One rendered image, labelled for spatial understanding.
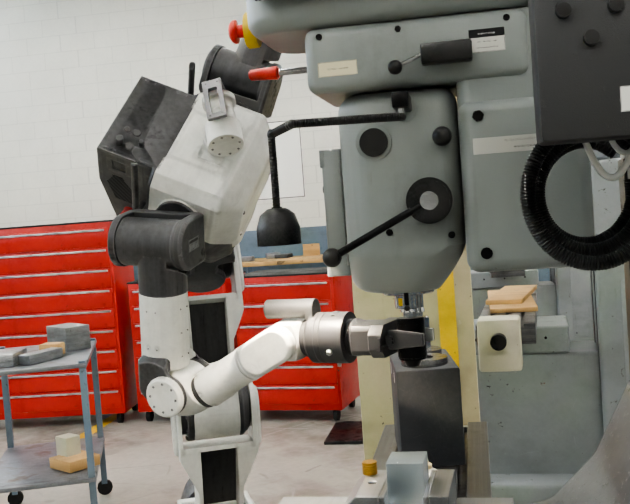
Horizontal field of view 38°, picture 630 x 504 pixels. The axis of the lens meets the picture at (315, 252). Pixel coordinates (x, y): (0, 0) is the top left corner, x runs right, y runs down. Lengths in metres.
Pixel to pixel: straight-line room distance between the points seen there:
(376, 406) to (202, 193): 1.76
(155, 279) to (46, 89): 10.12
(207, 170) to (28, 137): 10.10
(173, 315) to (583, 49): 0.90
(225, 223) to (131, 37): 9.69
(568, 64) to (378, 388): 2.30
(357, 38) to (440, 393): 0.70
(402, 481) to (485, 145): 0.50
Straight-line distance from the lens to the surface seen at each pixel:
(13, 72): 11.97
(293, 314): 1.59
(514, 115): 1.40
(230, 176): 1.75
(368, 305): 3.28
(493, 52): 1.41
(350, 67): 1.42
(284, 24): 1.45
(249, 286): 6.25
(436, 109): 1.43
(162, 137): 1.80
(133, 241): 1.69
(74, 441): 4.58
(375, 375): 3.32
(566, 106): 1.16
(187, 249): 1.67
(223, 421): 2.10
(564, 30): 1.17
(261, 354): 1.60
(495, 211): 1.40
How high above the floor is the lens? 1.46
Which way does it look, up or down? 3 degrees down
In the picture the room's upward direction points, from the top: 4 degrees counter-clockwise
